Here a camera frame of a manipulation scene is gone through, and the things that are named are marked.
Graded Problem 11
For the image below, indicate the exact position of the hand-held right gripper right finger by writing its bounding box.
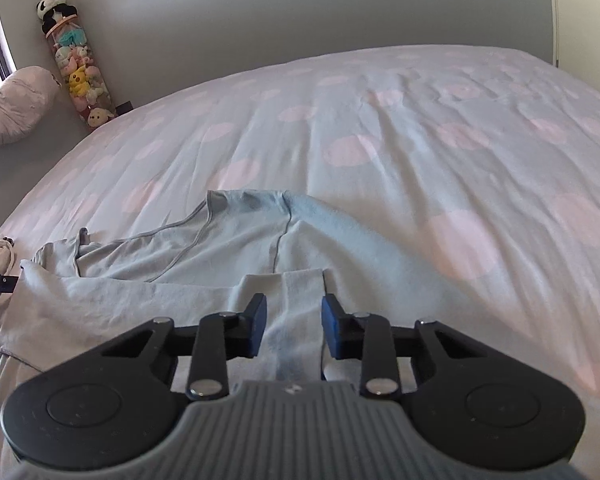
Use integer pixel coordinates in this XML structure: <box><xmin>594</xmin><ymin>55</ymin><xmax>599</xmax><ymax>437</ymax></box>
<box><xmin>321</xmin><ymin>295</ymin><xmax>488</xmax><ymax>402</ymax></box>

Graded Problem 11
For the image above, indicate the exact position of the rolled polka dot duvet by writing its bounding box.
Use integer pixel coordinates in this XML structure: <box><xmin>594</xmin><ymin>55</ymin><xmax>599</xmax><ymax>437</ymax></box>
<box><xmin>0</xmin><ymin>66</ymin><xmax>61</xmax><ymax>156</ymax></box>

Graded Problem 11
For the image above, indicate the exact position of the grey-blue shirt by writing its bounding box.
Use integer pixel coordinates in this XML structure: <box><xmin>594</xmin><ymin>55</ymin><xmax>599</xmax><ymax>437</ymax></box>
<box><xmin>0</xmin><ymin>189</ymin><xmax>441</xmax><ymax>386</ymax></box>

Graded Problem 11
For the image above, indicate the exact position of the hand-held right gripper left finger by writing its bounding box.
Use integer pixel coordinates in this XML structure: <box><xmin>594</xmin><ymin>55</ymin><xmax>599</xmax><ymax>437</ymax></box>
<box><xmin>100</xmin><ymin>294</ymin><xmax>268</xmax><ymax>402</ymax></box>

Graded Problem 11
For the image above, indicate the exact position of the panda plush toy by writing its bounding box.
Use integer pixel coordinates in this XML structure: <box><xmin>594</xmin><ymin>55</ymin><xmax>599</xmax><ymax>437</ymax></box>
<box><xmin>36</xmin><ymin>0</ymin><xmax>78</xmax><ymax>36</ymax></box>

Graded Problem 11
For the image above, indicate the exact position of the clear tube of plush toys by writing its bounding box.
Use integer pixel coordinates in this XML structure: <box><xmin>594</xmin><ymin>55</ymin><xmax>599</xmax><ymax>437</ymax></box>
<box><xmin>44</xmin><ymin>17</ymin><xmax>117</xmax><ymax>133</ymax></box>

